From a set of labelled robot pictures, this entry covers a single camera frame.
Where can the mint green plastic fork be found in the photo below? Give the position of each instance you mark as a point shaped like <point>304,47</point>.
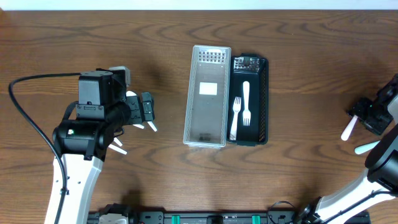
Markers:
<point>365,148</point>

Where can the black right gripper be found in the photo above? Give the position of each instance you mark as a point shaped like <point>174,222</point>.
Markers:
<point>362,109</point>

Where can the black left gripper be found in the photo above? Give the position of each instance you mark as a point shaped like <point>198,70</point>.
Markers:
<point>146,109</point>

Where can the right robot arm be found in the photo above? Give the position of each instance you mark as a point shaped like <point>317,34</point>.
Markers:
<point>378,181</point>

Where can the white perforated plastic basket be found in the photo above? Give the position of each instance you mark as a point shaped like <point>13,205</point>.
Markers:
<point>207,115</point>

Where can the dark green perforated basket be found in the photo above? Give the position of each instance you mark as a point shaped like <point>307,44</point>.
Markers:
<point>254,69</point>

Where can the white plastic spoon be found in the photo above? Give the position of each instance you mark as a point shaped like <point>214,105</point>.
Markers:
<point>117,149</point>
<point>139,126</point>
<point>152,125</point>
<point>118,142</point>
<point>349,128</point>

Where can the white plastic fork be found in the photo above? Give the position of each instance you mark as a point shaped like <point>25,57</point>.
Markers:
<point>234,125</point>
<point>246,112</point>

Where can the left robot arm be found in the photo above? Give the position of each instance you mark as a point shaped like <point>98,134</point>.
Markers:
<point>88,128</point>

